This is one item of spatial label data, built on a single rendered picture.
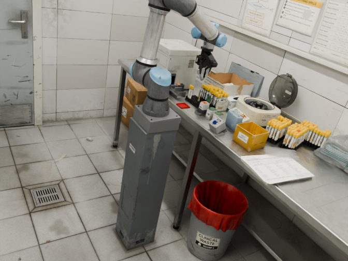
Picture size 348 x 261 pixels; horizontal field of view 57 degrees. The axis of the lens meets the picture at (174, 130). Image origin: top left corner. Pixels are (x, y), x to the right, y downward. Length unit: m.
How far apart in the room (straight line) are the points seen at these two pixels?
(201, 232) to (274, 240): 0.46
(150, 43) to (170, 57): 0.53
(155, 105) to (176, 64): 0.65
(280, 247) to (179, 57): 1.39
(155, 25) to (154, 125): 0.51
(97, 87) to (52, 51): 0.61
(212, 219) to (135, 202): 0.47
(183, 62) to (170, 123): 0.69
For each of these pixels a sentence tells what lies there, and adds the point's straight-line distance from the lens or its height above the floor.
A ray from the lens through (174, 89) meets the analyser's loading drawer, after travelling 2.21.
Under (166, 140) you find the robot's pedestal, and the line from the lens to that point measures 1.79.
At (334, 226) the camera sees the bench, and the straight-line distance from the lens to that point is 1.49.
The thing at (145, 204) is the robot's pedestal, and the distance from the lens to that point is 2.02.
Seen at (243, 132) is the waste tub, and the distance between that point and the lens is 1.76.
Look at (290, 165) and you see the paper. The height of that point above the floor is 0.89.
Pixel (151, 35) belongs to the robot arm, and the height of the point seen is 1.34.
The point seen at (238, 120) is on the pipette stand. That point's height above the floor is 0.95.
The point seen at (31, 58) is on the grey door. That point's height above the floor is 0.70.
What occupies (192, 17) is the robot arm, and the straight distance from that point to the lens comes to 1.70.
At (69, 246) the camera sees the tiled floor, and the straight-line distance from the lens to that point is 2.26.
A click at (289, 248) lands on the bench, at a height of 0.27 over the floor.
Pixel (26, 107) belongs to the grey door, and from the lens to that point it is 3.43.
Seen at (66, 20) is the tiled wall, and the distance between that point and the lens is 3.30.
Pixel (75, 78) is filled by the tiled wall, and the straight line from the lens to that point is 3.49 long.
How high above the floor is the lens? 1.68
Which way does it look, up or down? 27 degrees down
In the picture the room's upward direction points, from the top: 12 degrees clockwise
